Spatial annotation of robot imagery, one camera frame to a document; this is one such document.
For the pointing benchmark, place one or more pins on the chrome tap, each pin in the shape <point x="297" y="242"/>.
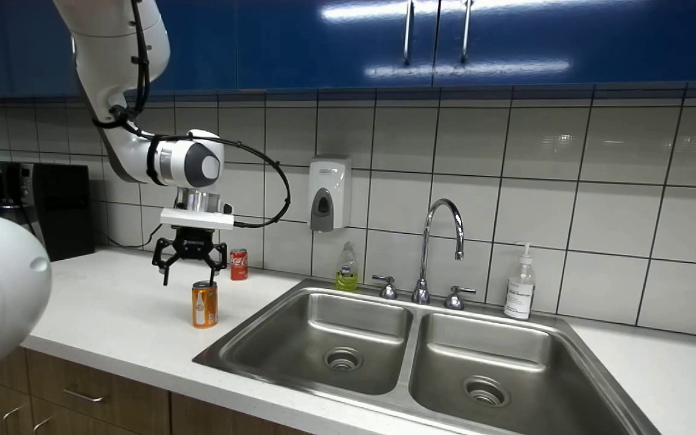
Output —
<point x="425" y="254"/>

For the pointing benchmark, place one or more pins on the wooden cabinet door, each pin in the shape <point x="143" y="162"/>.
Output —
<point x="221" y="420"/>
<point x="6" y="414"/>
<point x="70" y="426"/>

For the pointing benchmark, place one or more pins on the green dish soap bottle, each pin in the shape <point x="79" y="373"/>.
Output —
<point x="347" y="275"/>

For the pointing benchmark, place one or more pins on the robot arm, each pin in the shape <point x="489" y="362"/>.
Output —
<point x="109" y="60"/>

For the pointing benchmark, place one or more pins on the black coffee machine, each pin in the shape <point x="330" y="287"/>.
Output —
<point x="61" y="211"/>

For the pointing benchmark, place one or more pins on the chrome tap lever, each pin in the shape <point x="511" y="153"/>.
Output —
<point x="388" y="287"/>
<point x="455" y="298"/>

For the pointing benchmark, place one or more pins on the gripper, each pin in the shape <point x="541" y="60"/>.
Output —
<point x="193" y="244"/>

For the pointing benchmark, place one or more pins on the blue wall cabinet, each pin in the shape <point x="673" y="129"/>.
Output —
<point x="505" y="42"/>

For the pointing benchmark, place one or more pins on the wooden drawer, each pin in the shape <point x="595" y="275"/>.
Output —
<point x="124" y="399"/>

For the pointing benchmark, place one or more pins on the wall soap dispenser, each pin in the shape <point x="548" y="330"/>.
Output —
<point x="328" y="193"/>

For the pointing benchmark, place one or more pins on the clear pump bottle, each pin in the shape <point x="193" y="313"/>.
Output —
<point x="519" y="293"/>

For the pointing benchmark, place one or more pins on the steel double sink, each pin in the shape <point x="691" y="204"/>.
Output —
<point x="384" y="338"/>

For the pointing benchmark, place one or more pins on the blue cabinet door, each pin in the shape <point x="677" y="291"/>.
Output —
<point x="324" y="48"/>
<point x="203" y="42"/>
<point x="596" y="42"/>

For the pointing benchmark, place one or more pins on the orange soda can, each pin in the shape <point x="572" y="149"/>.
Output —
<point x="205" y="305"/>

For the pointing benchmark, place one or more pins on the red soda can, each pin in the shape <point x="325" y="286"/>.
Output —
<point x="238" y="266"/>

